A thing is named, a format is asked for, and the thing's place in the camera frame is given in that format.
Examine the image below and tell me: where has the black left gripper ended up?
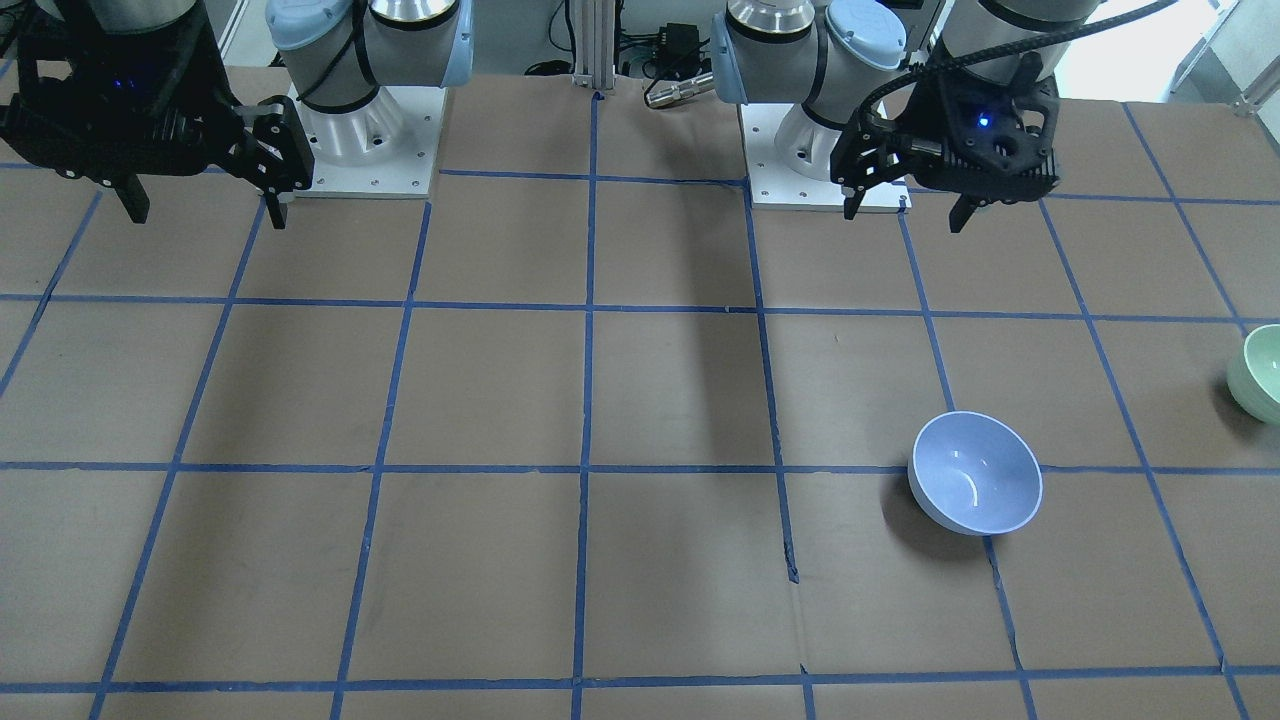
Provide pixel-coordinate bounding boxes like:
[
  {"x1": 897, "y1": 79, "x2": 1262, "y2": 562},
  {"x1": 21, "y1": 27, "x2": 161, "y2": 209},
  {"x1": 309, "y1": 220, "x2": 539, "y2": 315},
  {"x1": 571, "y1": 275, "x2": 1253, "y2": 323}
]
[{"x1": 829, "y1": 51, "x2": 1061, "y2": 234}]

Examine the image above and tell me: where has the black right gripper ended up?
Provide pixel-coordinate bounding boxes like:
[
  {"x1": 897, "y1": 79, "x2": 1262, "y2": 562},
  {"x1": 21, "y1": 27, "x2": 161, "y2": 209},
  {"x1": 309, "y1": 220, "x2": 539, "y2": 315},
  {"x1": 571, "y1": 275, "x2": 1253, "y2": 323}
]
[{"x1": 3, "y1": 1, "x2": 315, "y2": 231}]

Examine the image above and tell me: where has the green bowl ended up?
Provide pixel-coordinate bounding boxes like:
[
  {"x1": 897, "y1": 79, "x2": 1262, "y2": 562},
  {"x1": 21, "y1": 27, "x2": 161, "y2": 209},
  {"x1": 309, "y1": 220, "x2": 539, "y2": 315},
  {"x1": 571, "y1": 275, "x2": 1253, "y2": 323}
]
[{"x1": 1228, "y1": 324, "x2": 1279, "y2": 427}]

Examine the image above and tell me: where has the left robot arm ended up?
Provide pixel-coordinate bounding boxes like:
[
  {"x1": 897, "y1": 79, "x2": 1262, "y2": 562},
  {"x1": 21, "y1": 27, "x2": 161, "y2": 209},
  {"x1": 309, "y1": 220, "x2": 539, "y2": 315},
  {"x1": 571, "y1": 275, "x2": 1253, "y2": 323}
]
[{"x1": 708, "y1": 1, "x2": 1097, "y2": 232}]

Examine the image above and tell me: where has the blue bowl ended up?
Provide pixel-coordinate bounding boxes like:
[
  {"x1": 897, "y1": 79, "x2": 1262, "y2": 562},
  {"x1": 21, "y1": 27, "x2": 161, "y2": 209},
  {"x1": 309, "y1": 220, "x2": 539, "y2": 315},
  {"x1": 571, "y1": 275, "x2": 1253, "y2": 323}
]
[{"x1": 908, "y1": 411, "x2": 1044, "y2": 536}]

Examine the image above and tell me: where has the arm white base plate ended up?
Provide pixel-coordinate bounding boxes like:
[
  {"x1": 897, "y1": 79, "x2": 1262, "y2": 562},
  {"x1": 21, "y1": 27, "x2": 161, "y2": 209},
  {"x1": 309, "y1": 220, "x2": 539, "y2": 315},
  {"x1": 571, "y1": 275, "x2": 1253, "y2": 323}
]
[
  {"x1": 297, "y1": 86, "x2": 451, "y2": 200},
  {"x1": 739, "y1": 100, "x2": 911, "y2": 213}
]

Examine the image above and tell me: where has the aluminium frame post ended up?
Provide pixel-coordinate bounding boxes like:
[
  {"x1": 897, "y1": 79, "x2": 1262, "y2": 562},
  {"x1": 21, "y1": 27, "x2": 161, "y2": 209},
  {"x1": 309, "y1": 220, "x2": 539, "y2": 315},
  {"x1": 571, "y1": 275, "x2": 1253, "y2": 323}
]
[{"x1": 566, "y1": 1, "x2": 620, "y2": 96}]

